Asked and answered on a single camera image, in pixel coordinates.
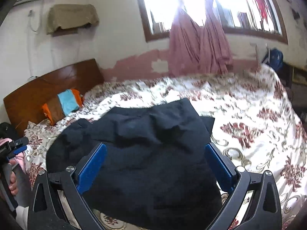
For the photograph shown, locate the dark navy padded jacket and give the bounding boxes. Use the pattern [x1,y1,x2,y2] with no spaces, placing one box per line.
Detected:
[46,99,222,229]

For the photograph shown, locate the person's left hand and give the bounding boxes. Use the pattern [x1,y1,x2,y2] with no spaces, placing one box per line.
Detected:
[9,159,18,196]

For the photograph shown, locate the pink fluffy garment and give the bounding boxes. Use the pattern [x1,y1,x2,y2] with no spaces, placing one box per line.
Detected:
[0,138,26,173]

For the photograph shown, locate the wooden brown headboard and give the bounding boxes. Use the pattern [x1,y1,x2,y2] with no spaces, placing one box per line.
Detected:
[3,59,104,136]

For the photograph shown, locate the orange brown blue pillow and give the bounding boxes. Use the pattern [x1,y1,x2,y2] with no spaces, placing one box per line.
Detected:
[42,89,84,126]

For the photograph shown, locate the floral patterned bed quilt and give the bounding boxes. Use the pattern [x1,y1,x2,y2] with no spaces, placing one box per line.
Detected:
[24,64,306,228]

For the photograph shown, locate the wooden side shelf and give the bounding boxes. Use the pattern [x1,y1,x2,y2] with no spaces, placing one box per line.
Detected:
[287,64,307,88]

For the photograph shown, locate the blue backpack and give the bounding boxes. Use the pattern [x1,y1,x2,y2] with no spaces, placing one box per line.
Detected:
[262,48,284,72]

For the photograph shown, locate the pink tied curtain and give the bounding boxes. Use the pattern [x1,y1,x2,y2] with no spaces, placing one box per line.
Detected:
[168,0,233,77]

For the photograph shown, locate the brown framed window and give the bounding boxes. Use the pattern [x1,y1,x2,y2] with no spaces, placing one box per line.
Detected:
[137,0,288,44]

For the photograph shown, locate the red hanging garment outside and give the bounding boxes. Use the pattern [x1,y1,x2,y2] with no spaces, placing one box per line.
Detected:
[255,0,268,23]

